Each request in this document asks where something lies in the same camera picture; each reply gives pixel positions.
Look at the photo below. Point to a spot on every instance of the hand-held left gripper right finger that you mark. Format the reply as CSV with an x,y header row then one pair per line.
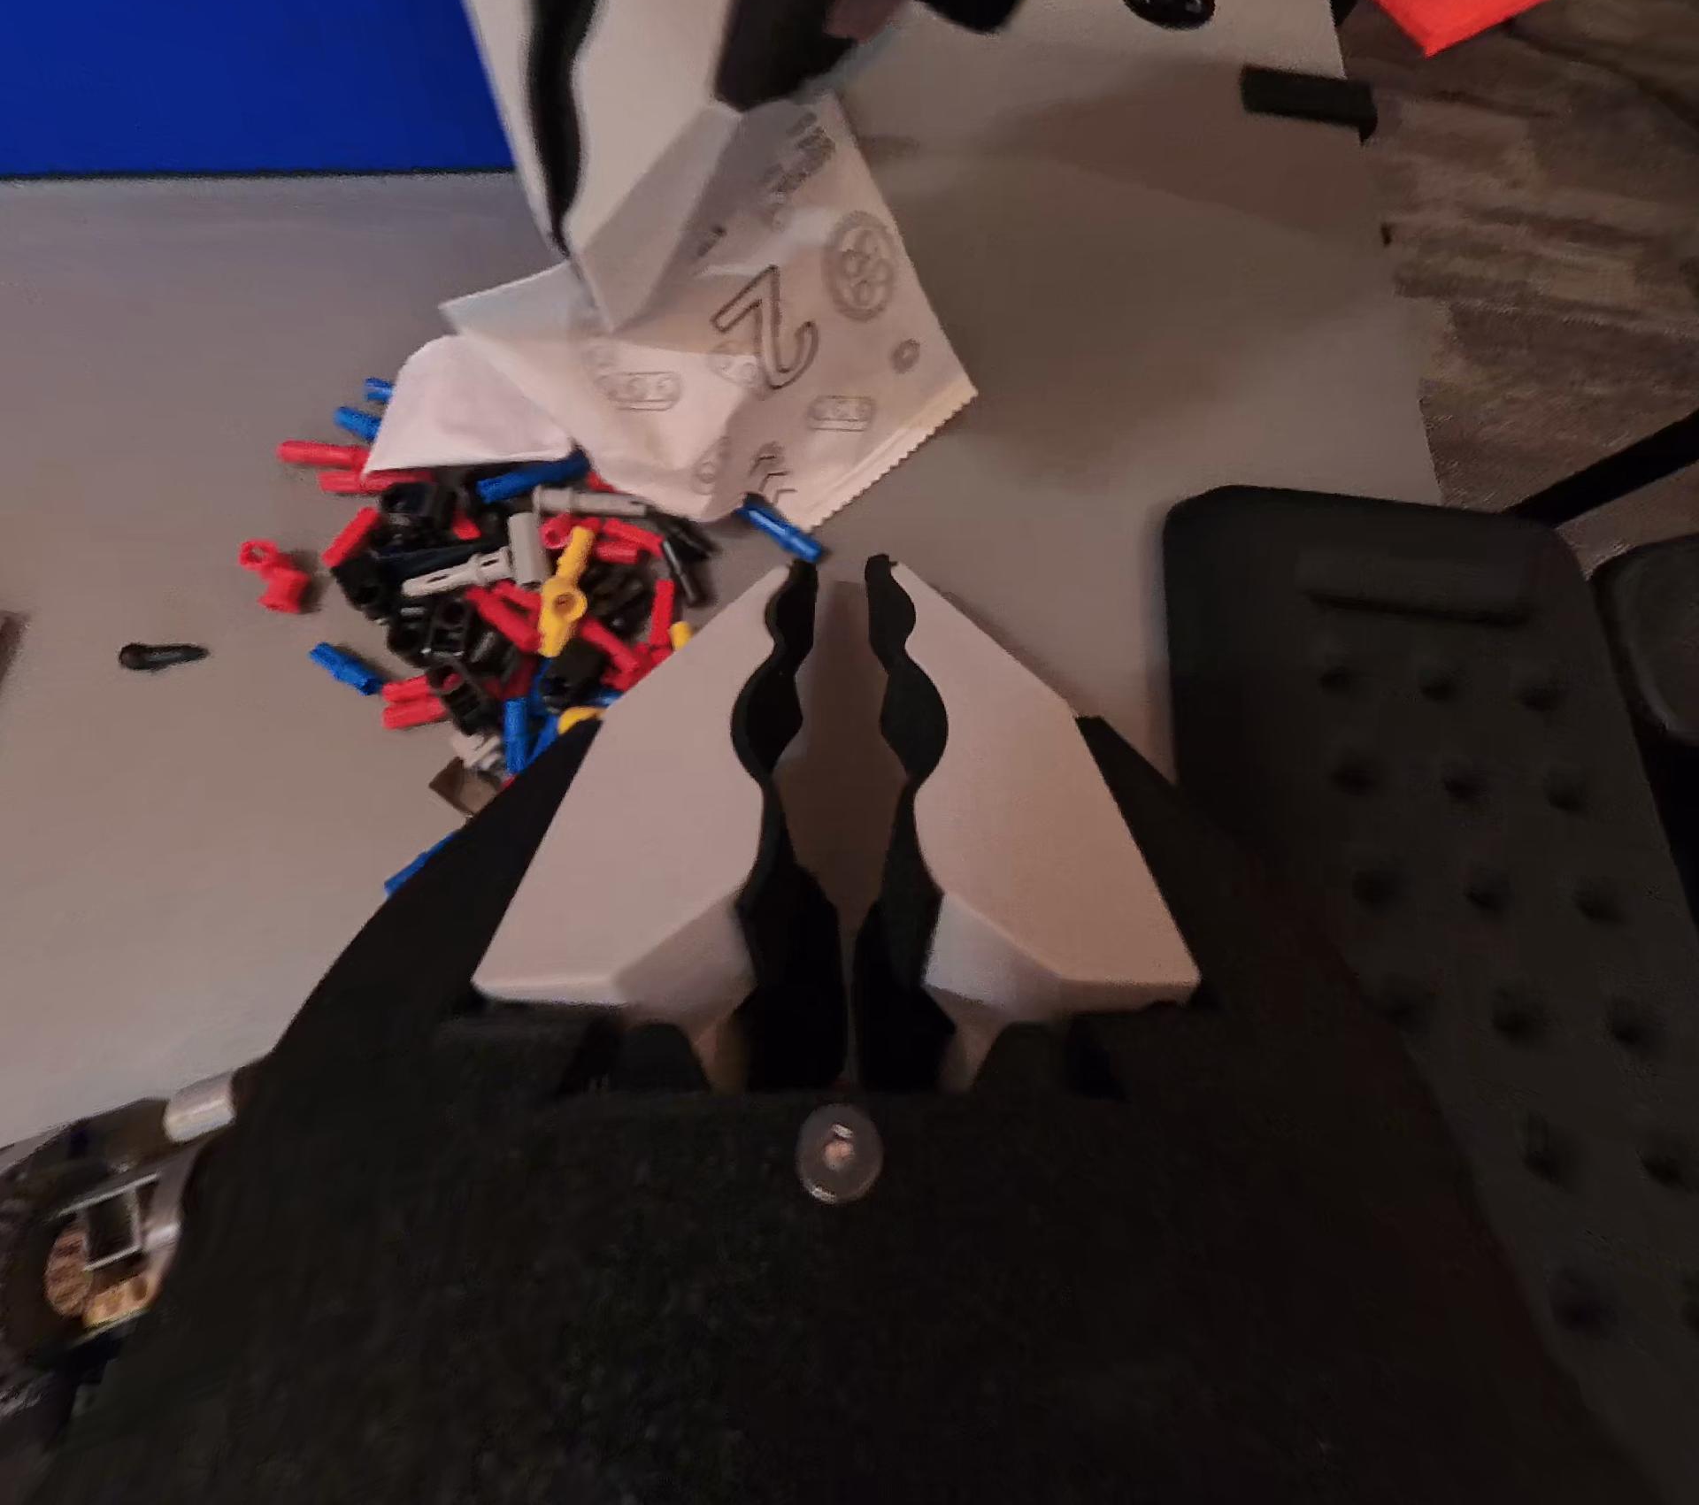
x,y
1048,856

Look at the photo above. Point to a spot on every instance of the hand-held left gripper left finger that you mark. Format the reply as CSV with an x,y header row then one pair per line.
x,y
623,856

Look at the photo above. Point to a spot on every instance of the pile of small lego pins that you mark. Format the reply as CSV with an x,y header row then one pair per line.
x,y
463,602

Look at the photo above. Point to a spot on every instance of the small white paper bag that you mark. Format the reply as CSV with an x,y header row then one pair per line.
x,y
743,337

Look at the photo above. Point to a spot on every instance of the lego chassis assembly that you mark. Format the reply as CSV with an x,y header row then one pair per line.
x,y
92,1240

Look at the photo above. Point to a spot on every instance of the red lego bush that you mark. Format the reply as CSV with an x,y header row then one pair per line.
x,y
276,583

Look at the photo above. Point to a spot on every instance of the black lego pin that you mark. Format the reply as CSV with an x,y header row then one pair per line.
x,y
159,655

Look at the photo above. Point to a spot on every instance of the black perforated pad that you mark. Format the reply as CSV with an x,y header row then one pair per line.
x,y
1460,868

